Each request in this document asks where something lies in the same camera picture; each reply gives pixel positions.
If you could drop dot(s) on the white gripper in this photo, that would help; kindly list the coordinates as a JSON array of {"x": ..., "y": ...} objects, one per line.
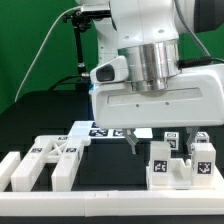
[{"x": 195, "y": 97}]

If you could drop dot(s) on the white chair seat part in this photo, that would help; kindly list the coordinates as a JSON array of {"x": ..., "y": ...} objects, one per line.
[{"x": 179, "y": 176}]

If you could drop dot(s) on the white chair back frame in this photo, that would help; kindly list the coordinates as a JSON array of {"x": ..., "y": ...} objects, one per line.
[{"x": 64, "y": 151}]

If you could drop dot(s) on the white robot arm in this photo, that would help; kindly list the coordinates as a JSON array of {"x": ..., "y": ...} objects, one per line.
[{"x": 140, "y": 81}]

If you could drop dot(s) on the white tagged cube left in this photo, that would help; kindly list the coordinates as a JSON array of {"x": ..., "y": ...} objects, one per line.
[{"x": 173, "y": 139}]

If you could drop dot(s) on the white tagged cube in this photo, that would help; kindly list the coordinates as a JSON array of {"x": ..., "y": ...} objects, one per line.
[
  {"x": 202, "y": 137},
  {"x": 173, "y": 139}
]

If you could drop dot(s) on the white tagged cube right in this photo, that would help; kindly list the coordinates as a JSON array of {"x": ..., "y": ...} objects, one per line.
[{"x": 202, "y": 137}]

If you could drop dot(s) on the white U-shaped border fence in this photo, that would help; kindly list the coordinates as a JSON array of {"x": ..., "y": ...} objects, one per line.
[{"x": 196, "y": 201}]

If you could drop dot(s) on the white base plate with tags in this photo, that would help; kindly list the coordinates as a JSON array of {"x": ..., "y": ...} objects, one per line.
[{"x": 89, "y": 128}]

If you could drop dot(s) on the black camera stand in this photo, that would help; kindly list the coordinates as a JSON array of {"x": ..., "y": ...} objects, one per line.
[{"x": 81, "y": 24}]

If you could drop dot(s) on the grey camera on stand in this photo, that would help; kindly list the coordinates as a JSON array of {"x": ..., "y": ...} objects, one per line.
[{"x": 96, "y": 10}]

